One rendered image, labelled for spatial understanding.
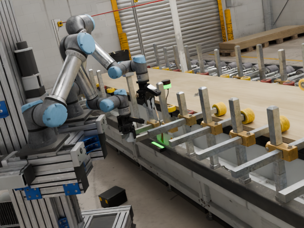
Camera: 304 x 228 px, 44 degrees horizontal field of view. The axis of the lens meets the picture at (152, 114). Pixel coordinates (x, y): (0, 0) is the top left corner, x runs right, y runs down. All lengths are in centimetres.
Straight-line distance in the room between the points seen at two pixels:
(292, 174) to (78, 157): 108
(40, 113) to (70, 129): 61
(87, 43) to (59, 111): 39
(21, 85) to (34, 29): 770
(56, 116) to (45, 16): 817
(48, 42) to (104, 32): 149
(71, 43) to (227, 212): 156
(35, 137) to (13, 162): 20
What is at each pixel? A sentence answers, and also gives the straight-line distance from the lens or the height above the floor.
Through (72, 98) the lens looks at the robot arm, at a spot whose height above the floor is 116.
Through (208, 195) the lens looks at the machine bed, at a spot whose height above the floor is 22.
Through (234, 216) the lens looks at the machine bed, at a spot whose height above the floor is 17.
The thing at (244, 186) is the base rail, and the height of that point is 70.
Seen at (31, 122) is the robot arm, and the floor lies 118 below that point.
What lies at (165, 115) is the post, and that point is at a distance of 244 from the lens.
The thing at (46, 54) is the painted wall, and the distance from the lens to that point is 996.
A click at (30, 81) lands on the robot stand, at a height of 135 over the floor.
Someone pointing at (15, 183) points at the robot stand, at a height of 91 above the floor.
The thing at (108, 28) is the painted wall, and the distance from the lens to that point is 1029.
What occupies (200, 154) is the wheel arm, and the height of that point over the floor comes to 96.
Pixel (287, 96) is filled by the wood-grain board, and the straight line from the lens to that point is 256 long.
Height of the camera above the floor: 162
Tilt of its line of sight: 16 degrees down
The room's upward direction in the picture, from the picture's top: 12 degrees counter-clockwise
